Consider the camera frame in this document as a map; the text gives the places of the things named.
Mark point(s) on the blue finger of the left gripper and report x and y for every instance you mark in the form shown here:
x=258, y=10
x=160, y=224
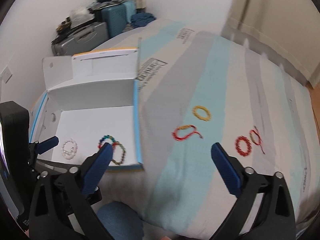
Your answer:
x=47, y=145

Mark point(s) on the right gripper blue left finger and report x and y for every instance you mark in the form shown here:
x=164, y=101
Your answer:
x=94, y=167

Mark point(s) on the teal hard suitcase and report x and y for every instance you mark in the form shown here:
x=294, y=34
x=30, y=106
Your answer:
x=117, y=17

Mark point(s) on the white cardboard box blue trim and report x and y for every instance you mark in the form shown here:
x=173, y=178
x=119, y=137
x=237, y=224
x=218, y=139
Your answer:
x=90, y=99

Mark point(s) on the blue jeans leg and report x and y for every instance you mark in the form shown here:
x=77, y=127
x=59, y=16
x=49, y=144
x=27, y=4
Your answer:
x=121, y=221

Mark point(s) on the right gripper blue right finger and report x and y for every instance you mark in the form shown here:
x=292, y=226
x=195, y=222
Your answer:
x=227, y=167

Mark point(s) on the black items on suitcase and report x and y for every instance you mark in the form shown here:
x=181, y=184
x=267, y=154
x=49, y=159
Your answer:
x=81, y=17

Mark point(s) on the red string bracelet gold tube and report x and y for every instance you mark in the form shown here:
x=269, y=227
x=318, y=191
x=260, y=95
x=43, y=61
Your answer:
x=184, y=132

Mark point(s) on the white wall socket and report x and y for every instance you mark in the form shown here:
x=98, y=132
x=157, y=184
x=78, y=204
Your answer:
x=6, y=74

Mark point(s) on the beige curtain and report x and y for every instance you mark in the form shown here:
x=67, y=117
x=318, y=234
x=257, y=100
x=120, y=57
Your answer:
x=289, y=27

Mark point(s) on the dark blue clothes pile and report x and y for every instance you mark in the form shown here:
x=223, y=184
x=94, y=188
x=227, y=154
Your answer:
x=141, y=19

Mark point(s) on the striped pastel bed sheet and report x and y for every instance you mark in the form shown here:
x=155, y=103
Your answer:
x=234, y=96

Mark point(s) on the grey hard suitcase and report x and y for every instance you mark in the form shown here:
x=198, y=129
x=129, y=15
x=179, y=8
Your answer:
x=82, y=40

